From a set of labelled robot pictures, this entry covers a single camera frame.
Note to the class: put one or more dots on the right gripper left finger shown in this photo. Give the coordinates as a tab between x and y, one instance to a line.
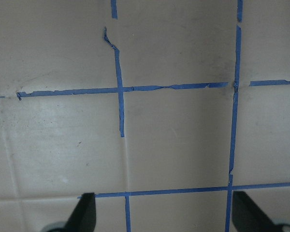
83	217

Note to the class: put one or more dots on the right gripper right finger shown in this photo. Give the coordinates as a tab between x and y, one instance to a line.
248	217

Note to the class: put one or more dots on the brown paper table cover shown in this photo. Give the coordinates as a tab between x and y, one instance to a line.
162	108

